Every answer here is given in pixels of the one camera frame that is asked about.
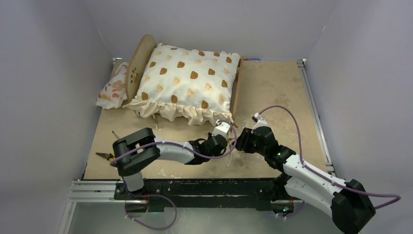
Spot bear print white cushion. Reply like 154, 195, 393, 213
123, 43, 241, 168

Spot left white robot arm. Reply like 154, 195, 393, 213
110, 123, 230, 192

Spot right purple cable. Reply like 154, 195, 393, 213
258, 105, 401, 220

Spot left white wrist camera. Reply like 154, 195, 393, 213
212, 120, 231, 138

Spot purple cable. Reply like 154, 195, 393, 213
110, 120, 238, 231
258, 105, 401, 220

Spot wooden pet bed frame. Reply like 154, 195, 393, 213
124, 34, 244, 121

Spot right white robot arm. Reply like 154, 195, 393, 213
235, 127, 376, 234

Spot floral print small pillow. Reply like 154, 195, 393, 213
96, 60, 129, 109

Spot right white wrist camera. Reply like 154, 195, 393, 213
252, 113, 268, 129

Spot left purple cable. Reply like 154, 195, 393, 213
110, 120, 238, 231

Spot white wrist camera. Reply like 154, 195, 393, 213
212, 120, 231, 138
252, 113, 268, 129

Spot yellow handled pliers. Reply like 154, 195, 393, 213
95, 153, 114, 161

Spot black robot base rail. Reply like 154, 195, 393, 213
114, 178, 290, 212

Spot aluminium table frame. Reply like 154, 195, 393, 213
58, 60, 338, 234

